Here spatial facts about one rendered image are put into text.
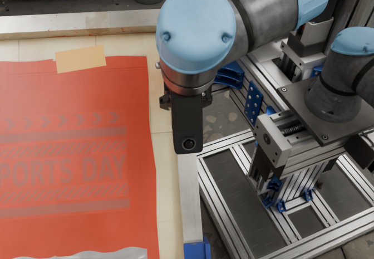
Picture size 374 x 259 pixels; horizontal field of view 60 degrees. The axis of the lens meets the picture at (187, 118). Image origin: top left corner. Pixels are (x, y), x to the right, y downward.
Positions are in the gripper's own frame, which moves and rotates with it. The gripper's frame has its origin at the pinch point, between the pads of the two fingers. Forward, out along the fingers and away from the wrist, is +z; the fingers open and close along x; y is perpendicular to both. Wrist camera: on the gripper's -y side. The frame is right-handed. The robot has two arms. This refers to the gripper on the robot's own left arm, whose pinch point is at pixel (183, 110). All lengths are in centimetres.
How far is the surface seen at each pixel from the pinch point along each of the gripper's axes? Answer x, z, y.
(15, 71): 35.1, 5.7, 11.8
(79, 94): 21.7, 5.7, 5.8
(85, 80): 20.4, 5.7, 9.0
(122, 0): 46, 284, 181
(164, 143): 4.3, 5.7, -5.8
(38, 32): 29.0, 2.7, 19.0
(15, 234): 35.0, 5.7, -21.8
